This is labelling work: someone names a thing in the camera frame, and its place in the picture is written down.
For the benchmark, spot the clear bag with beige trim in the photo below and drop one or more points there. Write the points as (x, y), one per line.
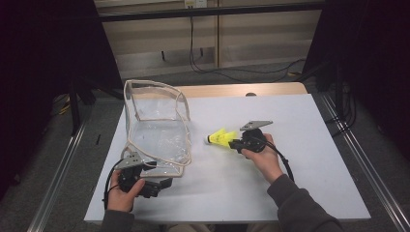
(161, 141)

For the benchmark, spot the black horizontal bar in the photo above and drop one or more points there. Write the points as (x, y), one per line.
(225, 11)

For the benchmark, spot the black metal stand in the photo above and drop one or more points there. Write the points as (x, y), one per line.
(75, 109)

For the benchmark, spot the person's left leg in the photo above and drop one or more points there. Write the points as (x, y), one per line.
(190, 228)

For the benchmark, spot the white wall socket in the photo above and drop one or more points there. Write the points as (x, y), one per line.
(195, 3)

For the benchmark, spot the small black floor piece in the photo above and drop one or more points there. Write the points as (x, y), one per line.
(98, 139)

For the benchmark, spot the dark table grommet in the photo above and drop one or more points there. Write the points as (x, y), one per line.
(250, 94)

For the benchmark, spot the white board sheet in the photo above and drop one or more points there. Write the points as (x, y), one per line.
(290, 154)

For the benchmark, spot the dark curtain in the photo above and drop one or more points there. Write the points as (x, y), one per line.
(380, 64)
(38, 64)

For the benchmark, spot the person's right hand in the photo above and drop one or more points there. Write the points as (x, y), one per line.
(266, 161)

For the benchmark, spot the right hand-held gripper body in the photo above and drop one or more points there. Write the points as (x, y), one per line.
(253, 140)

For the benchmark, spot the aluminium floor rail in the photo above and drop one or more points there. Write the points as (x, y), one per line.
(54, 187)
(364, 161)

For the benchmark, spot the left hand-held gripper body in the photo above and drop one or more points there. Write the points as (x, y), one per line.
(130, 162)

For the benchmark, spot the person's left hand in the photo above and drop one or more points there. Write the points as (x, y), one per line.
(121, 201)

